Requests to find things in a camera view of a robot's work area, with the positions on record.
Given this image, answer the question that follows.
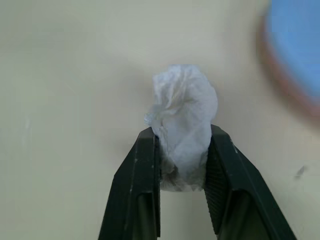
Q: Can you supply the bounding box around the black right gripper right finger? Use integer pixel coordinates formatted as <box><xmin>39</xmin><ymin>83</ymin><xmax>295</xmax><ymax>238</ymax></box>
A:
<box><xmin>204</xmin><ymin>124</ymin><xmax>298</xmax><ymax>240</ymax></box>

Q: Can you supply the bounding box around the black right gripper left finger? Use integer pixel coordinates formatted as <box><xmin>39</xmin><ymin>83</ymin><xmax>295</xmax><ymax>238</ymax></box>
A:
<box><xmin>97</xmin><ymin>126</ymin><xmax>161</xmax><ymax>240</ymax></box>

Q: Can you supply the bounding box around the white tissue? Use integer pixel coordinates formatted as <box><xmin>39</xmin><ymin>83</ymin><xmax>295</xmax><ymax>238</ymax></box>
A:
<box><xmin>144</xmin><ymin>63</ymin><xmax>219</xmax><ymax>193</ymax></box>

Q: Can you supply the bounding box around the blue plate with brown rim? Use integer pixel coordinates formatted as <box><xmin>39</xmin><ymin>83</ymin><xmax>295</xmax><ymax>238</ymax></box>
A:
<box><xmin>256</xmin><ymin>0</ymin><xmax>320</xmax><ymax>117</ymax></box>

